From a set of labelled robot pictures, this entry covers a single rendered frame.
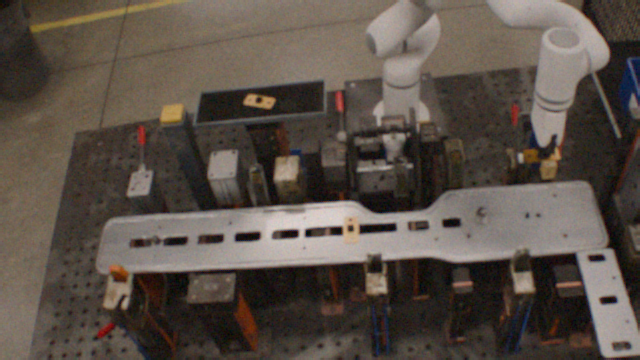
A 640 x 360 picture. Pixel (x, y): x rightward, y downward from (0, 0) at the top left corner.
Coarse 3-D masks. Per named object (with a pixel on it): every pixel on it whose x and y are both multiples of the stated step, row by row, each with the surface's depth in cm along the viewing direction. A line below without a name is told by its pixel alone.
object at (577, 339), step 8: (584, 296) 157; (584, 304) 157; (576, 312) 165; (584, 312) 159; (576, 320) 165; (584, 320) 163; (568, 328) 172; (576, 328) 166; (584, 328) 167; (568, 336) 171; (576, 336) 170; (584, 336) 170; (576, 344) 169; (584, 344) 168
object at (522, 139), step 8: (520, 112) 157; (528, 112) 156; (520, 120) 156; (528, 120) 156; (520, 128) 158; (528, 128) 155; (520, 136) 161; (528, 136) 160; (520, 144) 163; (528, 144) 161; (520, 152) 165
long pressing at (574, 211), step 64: (448, 192) 170; (512, 192) 168; (576, 192) 165; (128, 256) 170; (192, 256) 168; (256, 256) 165; (320, 256) 163; (384, 256) 161; (448, 256) 159; (512, 256) 156
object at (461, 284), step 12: (456, 276) 156; (468, 276) 155; (456, 288) 153; (468, 288) 153; (456, 300) 156; (468, 300) 156; (456, 312) 162; (444, 324) 179; (456, 324) 168; (456, 336) 171
